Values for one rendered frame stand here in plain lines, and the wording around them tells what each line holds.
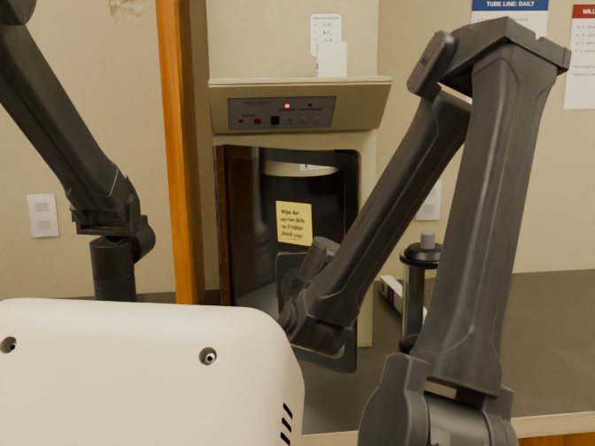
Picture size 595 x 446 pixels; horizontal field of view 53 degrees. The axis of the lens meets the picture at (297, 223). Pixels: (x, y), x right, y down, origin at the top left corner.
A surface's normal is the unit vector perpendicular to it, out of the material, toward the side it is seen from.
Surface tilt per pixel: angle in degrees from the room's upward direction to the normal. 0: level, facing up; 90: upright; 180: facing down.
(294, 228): 90
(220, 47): 90
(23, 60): 94
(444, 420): 44
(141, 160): 90
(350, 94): 135
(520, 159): 68
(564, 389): 0
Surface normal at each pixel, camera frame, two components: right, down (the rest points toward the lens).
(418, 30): 0.11, 0.25
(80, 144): 0.99, 0.08
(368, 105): 0.09, 0.86
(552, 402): -0.01, -0.97
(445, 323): -0.83, -0.47
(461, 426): 0.43, -0.56
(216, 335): -0.11, -0.58
